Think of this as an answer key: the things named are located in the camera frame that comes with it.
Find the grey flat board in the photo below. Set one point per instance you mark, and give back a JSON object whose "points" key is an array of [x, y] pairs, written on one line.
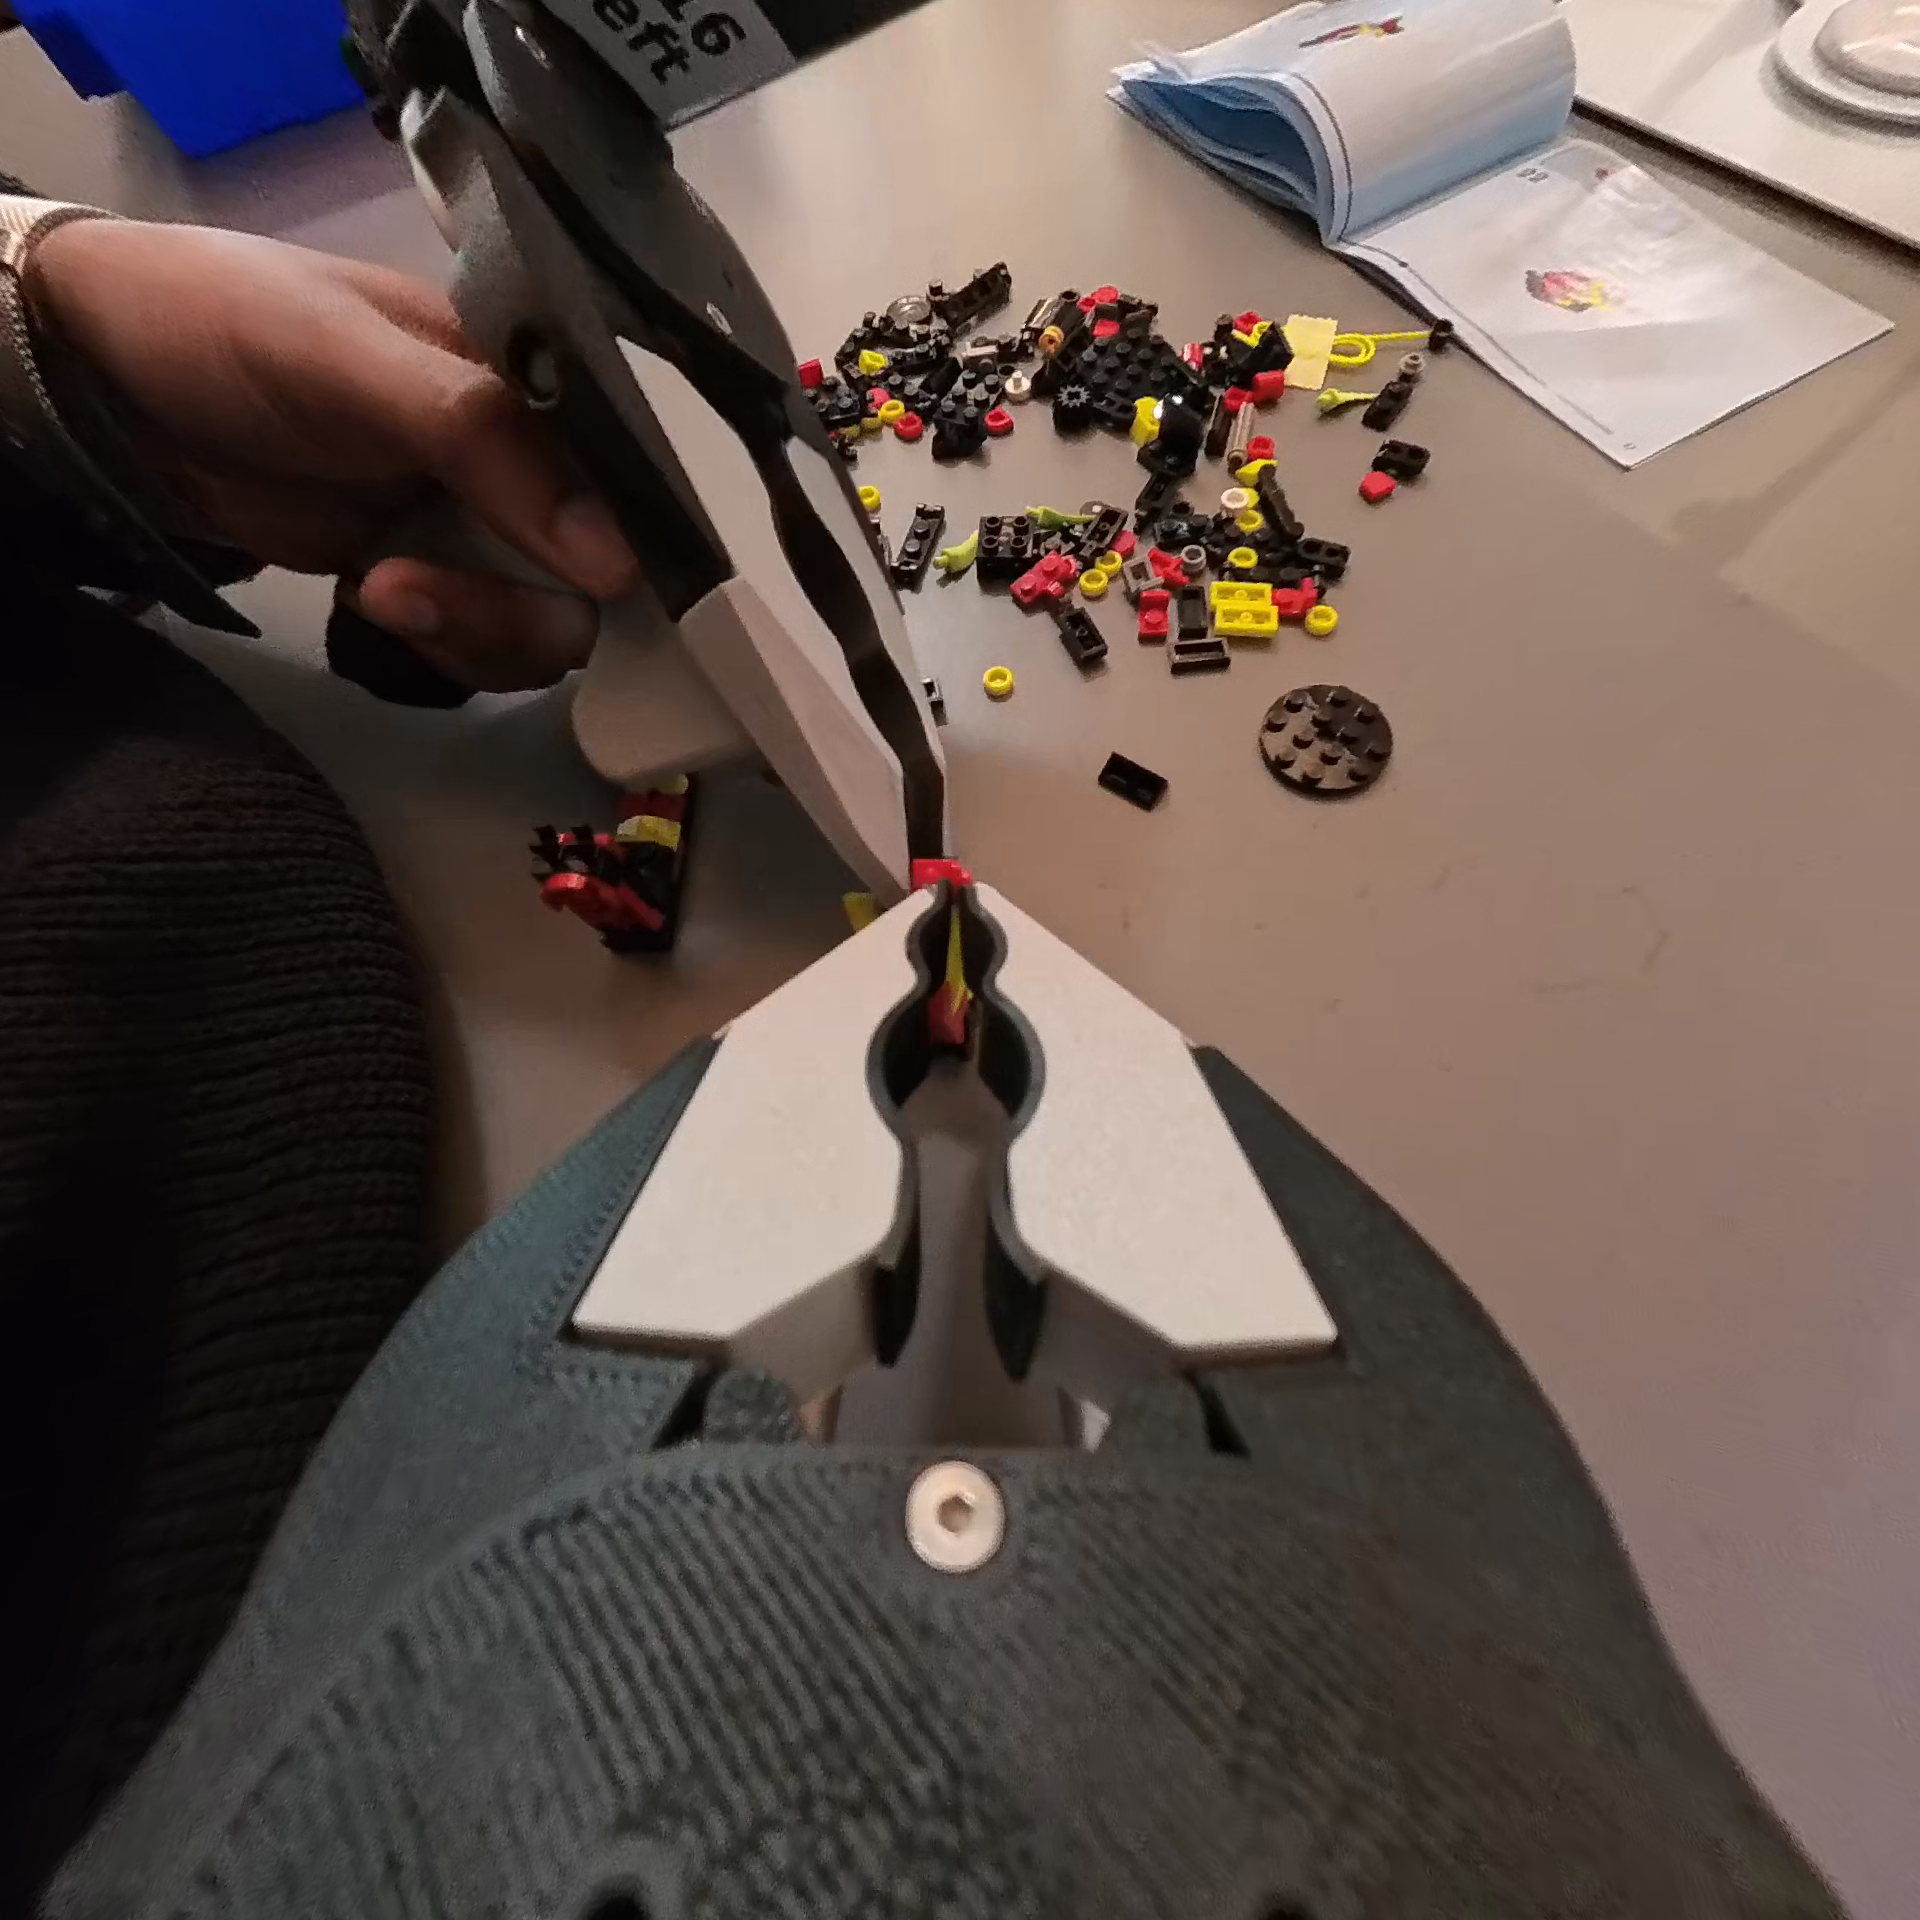
{"points": [[1680, 90]]}

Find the black round lego plate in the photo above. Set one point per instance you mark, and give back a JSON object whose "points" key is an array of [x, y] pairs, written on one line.
{"points": [[1329, 738]]}

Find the small black lego tile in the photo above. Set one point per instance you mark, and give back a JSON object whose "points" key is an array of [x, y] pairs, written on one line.
{"points": [[1133, 780]]}

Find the white round dish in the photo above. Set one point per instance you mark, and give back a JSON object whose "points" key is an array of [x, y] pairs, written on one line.
{"points": [[1851, 52]]}

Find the small red yellow lego subassembly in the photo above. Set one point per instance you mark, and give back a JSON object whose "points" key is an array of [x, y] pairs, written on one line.
{"points": [[943, 873]]}

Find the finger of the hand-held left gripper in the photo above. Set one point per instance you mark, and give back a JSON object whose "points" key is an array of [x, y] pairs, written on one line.
{"points": [[802, 704], [854, 517]]}

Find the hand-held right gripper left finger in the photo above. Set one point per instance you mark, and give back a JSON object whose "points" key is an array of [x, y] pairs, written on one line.
{"points": [[721, 1201]]}

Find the person's black knit sweater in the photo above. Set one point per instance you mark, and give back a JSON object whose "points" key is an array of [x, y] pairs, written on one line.
{"points": [[181, 1201]]}

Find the person's left hand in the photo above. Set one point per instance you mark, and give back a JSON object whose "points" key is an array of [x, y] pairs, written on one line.
{"points": [[271, 389]]}

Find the person's left forearm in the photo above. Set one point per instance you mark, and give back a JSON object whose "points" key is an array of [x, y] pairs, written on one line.
{"points": [[61, 493]]}

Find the lego instruction booklet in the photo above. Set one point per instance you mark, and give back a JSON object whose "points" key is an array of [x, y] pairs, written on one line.
{"points": [[1501, 90]]}

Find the pile of loose lego pieces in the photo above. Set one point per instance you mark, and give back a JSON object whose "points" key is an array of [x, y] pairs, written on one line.
{"points": [[1110, 375]]}

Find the blue plastic bin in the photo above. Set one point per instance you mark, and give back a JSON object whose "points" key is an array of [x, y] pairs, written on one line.
{"points": [[181, 60]]}

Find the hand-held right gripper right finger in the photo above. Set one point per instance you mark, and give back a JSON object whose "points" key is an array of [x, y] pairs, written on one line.
{"points": [[1170, 1201]]}

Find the black and red lego assembly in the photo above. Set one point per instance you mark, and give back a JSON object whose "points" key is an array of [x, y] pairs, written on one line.
{"points": [[622, 884]]}

